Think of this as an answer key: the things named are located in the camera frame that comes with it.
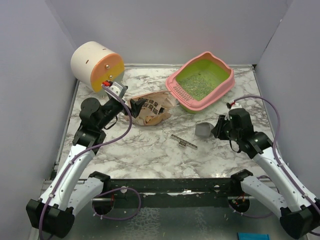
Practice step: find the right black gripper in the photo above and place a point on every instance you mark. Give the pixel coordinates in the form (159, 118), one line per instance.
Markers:
(218, 130)

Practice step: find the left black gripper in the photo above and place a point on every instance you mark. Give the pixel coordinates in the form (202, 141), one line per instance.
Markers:
(135, 107)

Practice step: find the grey metal scoop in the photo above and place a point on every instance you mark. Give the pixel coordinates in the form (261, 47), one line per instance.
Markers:
(204, 130)

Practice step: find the beige cat litter bag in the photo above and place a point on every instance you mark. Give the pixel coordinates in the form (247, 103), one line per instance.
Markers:
(155, 109)

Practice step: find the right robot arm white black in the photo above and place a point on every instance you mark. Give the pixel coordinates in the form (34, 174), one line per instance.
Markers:
(296, 207)

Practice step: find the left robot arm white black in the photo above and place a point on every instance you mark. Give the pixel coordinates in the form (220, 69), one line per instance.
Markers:
(55, 211)

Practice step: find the pink green litter box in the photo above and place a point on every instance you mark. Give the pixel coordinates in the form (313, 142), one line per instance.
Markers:
(206, 61)

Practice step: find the green cat litter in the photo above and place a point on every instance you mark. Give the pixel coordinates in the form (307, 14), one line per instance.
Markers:
(200, 84)

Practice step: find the cream orange cylinder container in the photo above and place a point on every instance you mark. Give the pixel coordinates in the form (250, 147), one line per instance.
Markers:
(92, 64)

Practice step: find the blue object at bottom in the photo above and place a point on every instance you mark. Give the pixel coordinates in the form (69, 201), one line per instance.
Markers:
(252, 236)

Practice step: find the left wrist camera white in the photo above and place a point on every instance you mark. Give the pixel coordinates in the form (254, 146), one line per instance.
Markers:
(114, 89)

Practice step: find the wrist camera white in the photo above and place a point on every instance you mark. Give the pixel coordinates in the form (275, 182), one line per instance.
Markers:
(231, 106)
(114, 89)

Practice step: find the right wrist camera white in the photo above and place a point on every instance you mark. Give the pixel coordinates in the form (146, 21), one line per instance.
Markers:
(231, 106)

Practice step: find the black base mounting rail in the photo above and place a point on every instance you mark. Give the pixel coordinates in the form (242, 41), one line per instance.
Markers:
(168, 192)

